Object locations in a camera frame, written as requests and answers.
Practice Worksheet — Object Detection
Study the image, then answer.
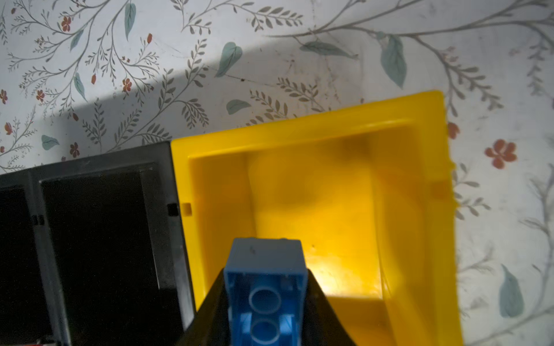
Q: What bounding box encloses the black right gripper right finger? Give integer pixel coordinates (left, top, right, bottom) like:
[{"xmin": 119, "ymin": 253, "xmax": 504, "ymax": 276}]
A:
[{"xmin": 302, "ymin": 270, "xmax": 355, "ymax": 346}]

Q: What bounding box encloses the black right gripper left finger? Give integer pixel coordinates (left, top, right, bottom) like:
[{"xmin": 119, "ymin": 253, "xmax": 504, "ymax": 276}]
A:
[{"xmin": 175, "ymin": 270, "xmax": 231, "ymax": 346}]

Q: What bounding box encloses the blue lego brick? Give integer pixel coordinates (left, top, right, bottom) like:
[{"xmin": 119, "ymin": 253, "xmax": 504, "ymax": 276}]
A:
[{"xmin": 224, "ymin": 238, "xmax": 308, "ymax": 345}]

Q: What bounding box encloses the black bin middle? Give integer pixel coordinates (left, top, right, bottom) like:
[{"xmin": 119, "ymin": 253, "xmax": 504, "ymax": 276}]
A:
[{"xmin": 30, "ymin": 142, "xmax": 195, "ymax": 345}]

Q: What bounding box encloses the black bin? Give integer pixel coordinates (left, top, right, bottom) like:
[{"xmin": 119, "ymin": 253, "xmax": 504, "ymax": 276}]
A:
[
  {"xmin": 30, "ymin": 142, "xmax": 195, "ymax": 345},
  {"xmin": 1, "ymin": 171, "xmax": 65, "ymax": 345}
]

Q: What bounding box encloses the yellow plastic bin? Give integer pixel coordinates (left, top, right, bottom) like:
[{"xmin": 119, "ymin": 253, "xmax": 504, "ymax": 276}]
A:
[{"xmin": 171, "ymin": 91, "xmax": 463, "ymax": 345}]

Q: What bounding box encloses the black bin left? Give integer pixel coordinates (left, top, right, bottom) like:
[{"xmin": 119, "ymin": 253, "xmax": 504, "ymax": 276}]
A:
[{"xmin": 1, "ymin": 171, "xmax": 65, "ymax": 345}]

